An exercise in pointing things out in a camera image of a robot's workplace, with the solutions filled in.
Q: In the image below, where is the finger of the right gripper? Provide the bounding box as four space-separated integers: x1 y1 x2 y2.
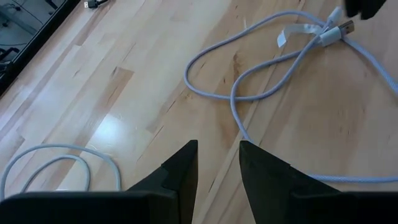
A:
360 0 388 21
344 0 362 19

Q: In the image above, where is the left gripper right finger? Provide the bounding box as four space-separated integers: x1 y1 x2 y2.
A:
238 140 398 224

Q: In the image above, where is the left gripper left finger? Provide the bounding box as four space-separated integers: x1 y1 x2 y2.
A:
0 139 199 224

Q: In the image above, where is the lavender braided USB cable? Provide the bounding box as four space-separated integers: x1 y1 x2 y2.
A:
183 11 398 184

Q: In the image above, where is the white cable strap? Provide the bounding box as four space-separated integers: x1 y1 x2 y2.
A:
276 23 324 49

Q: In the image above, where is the smooth white USB cable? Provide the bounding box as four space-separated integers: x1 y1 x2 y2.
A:
0 143 122 200

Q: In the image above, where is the black aluminium table frame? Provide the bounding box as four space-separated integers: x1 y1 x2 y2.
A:
0 0 82 98

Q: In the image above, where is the black USB cable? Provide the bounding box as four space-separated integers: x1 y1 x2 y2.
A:
83 0 109 9

